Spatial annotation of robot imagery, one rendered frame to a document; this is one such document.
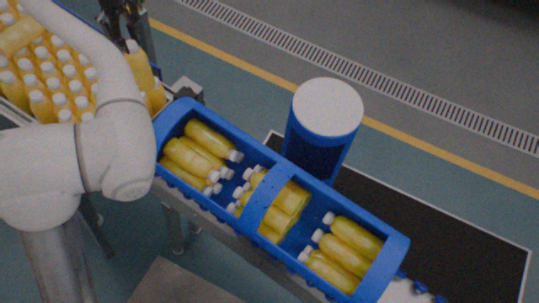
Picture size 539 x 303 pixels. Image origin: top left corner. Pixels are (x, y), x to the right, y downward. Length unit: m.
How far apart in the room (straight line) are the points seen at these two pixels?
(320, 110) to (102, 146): 1.14
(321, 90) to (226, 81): 1.38
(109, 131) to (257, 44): 2.60
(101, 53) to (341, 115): 1.07
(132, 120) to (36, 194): 0.20
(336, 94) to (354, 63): 1.52
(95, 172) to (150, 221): 1.88
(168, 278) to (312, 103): 0.84
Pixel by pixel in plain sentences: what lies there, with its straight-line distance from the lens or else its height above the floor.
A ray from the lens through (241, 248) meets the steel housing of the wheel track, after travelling 1.82.
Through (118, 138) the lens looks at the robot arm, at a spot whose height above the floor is 1.79.
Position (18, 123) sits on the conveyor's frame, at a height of 0.90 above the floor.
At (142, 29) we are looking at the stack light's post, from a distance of 2.18.
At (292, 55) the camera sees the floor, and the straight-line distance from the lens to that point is 3.47.
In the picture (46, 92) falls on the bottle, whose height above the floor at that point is 1.05.
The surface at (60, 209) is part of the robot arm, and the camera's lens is 1.01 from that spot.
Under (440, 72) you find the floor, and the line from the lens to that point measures 3.66.
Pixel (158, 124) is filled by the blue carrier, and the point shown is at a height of 1.22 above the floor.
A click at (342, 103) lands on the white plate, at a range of 1.98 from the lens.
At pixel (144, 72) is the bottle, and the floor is 1.30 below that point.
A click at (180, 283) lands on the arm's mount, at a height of 1.01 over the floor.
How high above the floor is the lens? 2.60
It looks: 60 degrees down
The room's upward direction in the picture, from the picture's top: 10 degrees clockwise
